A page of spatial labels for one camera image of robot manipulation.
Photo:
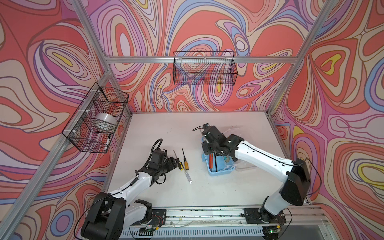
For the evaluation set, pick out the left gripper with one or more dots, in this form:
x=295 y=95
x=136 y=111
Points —
x=171 y=163

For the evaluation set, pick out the left black wire basket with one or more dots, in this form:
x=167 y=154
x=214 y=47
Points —
x=81 y=130

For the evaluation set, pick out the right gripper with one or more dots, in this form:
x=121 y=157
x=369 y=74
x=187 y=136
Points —
x=206 y=147

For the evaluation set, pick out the blue plastic tool box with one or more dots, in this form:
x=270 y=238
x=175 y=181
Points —
x=226 y=165

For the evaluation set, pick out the silver tape roll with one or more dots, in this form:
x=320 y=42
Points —
x=105 y=122

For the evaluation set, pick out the dark steel hex key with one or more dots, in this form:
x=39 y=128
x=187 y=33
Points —
x=215 y=162

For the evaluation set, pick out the back black wire basket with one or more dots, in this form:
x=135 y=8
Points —
x=204 y=68

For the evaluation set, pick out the black wire basket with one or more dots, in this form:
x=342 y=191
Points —
x=204 y=68
x=81 y=130

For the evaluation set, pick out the clear handled screwdriver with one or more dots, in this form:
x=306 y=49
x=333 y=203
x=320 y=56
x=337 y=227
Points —
x=188 y=176

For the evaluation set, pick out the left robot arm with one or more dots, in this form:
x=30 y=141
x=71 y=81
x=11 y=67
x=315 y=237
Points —
x=111 y=213

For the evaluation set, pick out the red sleeved hex key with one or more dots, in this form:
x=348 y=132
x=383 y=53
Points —
x=211 y=157

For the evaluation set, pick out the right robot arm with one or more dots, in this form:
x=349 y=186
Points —
x=294 y=175

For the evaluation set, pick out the yellow black screwdriver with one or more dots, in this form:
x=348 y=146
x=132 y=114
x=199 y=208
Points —
x=180 y=165

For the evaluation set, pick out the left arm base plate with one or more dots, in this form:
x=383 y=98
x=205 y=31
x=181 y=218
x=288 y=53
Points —
x=155 y=219

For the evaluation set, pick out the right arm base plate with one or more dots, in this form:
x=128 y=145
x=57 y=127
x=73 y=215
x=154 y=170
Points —
x=255 y=216

